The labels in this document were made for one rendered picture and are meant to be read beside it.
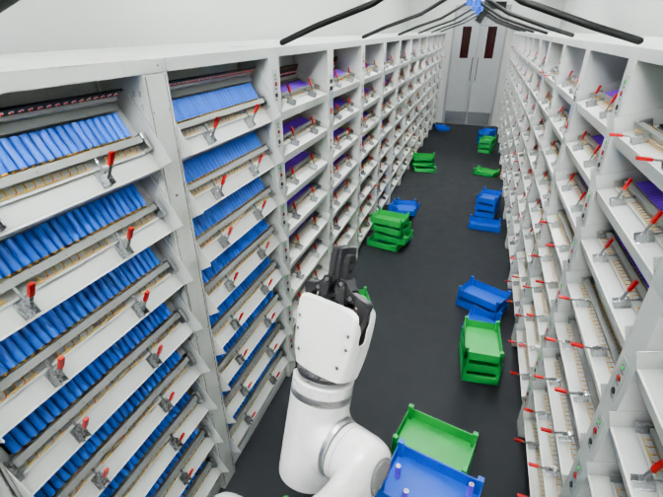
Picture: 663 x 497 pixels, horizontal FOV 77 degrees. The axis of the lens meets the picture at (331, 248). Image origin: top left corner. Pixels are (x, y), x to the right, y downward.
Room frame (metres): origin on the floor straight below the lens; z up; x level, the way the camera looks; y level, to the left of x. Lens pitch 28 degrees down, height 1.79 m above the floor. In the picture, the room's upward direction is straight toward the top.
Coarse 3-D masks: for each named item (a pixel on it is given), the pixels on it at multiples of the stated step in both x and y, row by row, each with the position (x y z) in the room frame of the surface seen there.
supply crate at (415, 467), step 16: (400, 448) 0.98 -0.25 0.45; (416, 464) 0.95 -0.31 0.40; (432, 464) 0.93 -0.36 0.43; (400, 480) 0.89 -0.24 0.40; (416, 480) 0.89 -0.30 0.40; (432, 480) 0.89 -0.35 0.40; (448, 480) 0.89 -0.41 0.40; (464, 480) 0.88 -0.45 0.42; (480, 480) 0.84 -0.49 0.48; (384, 496) 0.81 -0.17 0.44; (400, 496) 0.83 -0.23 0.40; (416, 496) 0.83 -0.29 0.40; (432, 496) 0.83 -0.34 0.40; (448, 496) 0.83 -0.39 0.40; (464, 496) 0.83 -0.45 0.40
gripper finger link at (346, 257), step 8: (344, 248) 0.46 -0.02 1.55; (352, 248) 0.47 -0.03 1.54; (344, 256) 0.46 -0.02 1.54; (352, 256) 0.46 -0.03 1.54; (336, 264) 0.45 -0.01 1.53; (344, 264) 0.45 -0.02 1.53; (352, 264) 0.46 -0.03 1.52; (336, 272) 0.45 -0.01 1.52; (344, 272) 0.45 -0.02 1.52; (352, 272) 0.46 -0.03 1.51; (352, 280) 0.45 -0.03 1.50; (352, 288) 0.44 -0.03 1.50; (352, 296) 0.43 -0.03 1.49
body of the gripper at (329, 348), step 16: (304, 304) 0.45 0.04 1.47; (320, 304) 0.44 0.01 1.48; (336, 304) 0.43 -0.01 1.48; (304, 320) 0.44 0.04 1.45; (320, 320) 0.43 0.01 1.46; (336, 320) 0.41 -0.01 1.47; (352, 320) 0.40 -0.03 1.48; (368, 320) 0.44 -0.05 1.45; (304, 336) 0.43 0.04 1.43; (320, 336) 0.42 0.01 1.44; (336, 336) 0.40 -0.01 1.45; (352, 336) 0.40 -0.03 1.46; (368, 336) 0.41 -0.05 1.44; (304, 352) 0.42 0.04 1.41; (320, 352) 0.41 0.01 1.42; (336, 352) 0.40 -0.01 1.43; (352, 352) 0.39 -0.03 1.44; (304, 368) 0.41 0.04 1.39; (320, 368) 0.40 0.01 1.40; (336, 368) 0.39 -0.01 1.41; (352, 368) 0.39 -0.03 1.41; (336, 384) 0.39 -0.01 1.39
